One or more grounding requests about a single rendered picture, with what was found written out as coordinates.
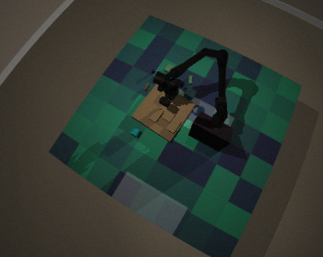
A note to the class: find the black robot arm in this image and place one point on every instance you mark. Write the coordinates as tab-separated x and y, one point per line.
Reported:
169	80

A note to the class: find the teal cube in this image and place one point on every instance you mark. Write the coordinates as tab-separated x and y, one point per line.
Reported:
135	132

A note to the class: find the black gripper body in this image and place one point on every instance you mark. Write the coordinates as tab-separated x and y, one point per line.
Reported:
170	94

